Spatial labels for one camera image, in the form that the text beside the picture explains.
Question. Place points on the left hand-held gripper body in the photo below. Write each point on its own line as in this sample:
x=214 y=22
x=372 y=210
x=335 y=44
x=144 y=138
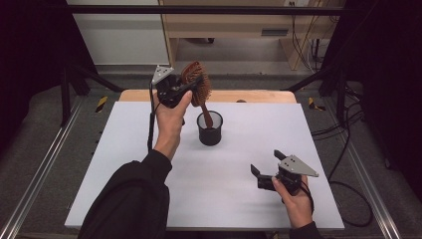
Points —
x=167 y=91

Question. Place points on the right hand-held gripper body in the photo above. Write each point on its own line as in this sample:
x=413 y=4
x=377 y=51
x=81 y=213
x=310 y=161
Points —
x=293 y=169

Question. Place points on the wooden hairbrush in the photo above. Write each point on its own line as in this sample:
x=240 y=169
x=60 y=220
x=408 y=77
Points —
x=199 y=83

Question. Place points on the black mesh pen holder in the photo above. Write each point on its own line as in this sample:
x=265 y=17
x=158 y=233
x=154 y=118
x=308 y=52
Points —
x=209 y=134

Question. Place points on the person's left hand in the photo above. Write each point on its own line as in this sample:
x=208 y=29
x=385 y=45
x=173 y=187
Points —
x=170 y=126

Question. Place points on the person's right hand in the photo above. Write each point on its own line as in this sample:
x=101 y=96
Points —
x=298 y=207

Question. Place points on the yellow black tape marker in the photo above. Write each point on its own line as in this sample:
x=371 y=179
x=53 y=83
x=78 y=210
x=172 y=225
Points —
x=101 y=104
x=313 y=104

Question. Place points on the light wooden desk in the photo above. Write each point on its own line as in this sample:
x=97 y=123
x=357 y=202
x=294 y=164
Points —
x=225 y=23

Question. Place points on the black metal stand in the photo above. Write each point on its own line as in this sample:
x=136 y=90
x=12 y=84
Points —
x=340 y=89
x=66 y=93

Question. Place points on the grey desk label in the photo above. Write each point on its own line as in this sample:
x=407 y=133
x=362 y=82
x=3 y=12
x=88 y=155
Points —
x=274 y=32

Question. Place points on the black curtain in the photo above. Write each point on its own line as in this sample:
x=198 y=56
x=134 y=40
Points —
x=388 y=49
x=30 y=49

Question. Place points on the black horizontal frame bar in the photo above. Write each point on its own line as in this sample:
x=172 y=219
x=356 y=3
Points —
x=199 y=10

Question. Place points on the aluminium floor rail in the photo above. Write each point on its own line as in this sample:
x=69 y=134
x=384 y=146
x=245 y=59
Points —
x=40 y=169
x=371 y=192

